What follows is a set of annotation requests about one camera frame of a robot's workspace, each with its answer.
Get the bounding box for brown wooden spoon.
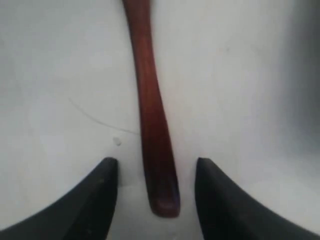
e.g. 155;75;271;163
122;0;181;218

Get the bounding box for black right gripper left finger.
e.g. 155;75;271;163
0;157;118;240

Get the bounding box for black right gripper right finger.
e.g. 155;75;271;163
195;157;320;240

